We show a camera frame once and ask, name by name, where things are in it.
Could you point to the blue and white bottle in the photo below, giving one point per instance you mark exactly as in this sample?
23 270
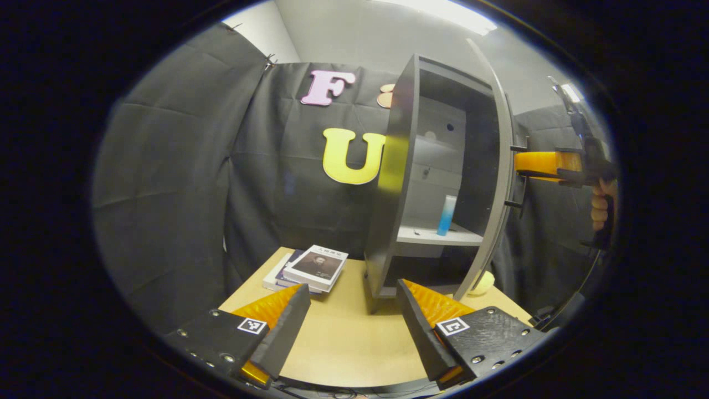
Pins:
446 216

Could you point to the dark grey cabinet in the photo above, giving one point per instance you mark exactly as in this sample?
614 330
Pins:
388 221

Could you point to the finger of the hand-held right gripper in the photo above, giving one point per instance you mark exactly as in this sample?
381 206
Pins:
545 163

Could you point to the black backdrop cloth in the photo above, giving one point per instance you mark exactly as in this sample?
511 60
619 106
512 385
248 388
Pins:
166 194

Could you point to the white book with portrait cover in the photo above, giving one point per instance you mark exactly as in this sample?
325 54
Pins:
316 266

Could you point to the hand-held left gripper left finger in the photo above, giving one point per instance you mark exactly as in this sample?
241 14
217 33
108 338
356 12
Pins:
288 332

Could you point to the small ceiling light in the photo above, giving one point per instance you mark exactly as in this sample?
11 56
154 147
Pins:
570 93

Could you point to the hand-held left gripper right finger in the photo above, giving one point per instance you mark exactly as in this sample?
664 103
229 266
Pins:
424 338

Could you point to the pale yellow round object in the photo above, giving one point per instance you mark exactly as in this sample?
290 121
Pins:
483 282

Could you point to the dark blue book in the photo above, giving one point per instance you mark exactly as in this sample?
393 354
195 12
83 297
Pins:
291 263

